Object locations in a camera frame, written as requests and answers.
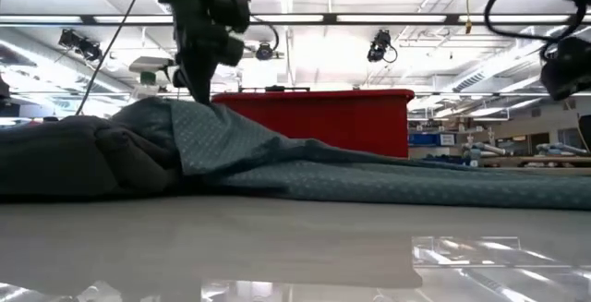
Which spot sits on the dark grey shorts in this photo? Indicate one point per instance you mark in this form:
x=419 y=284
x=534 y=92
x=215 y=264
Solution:
x=69 y=154

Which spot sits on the green patterned shirt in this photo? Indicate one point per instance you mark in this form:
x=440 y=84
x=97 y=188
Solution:
x=369 y=184

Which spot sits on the grey background robot arm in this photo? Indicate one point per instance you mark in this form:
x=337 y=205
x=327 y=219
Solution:
x=485 y=148
x=558 y=148

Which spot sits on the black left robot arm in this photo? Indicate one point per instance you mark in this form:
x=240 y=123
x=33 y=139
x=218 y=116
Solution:
x=3 y=89

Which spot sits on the red plastic bin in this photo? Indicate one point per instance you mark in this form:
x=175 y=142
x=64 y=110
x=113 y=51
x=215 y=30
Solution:
x=346 y=122

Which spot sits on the blue storage bin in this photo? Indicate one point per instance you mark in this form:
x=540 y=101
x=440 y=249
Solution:
x=425 y=139

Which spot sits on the clear spray bottle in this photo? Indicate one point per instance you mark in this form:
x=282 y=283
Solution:
x=148 y=78

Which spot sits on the overhead light bar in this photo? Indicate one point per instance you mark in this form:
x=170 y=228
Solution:
x=392 y=18

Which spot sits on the black ceiling camera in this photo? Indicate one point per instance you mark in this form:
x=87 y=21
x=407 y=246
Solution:
x=378 y=45
x=85 y=49
x=264 y=51

